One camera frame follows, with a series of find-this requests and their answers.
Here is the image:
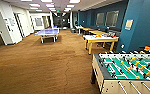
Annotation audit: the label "long wooden table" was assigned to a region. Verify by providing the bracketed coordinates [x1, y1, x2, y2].
[78, 26, 107, 36]

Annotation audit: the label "air hockey table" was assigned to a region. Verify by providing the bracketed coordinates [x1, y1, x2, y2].
[82, 33, 120, 56]

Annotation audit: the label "blue ping pong table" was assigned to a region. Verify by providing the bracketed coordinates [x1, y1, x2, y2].
[33, 27, 61, 44]

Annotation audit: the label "glass office window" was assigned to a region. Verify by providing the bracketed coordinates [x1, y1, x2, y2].
[33, 16, 44, 28]

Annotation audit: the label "green foosball table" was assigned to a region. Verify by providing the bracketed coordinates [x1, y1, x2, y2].
[90, 50, 150, 94]

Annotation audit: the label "small orange object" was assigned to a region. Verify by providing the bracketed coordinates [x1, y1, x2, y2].
[143, 46, 150, 52]

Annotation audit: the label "dark glass wall window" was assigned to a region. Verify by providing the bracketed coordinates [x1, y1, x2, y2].
[95, 12, 106, 27]
[104, 10, 120, 29]

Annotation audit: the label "low white wall outlet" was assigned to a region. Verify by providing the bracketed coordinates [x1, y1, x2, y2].
[119, 43, 125, 49]

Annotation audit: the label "yellow wall poster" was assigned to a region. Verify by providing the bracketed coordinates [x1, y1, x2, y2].
[124, 18, 135, 32]

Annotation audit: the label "white wall notice sheet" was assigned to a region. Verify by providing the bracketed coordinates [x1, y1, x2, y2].
[8, 17, 16, 27]

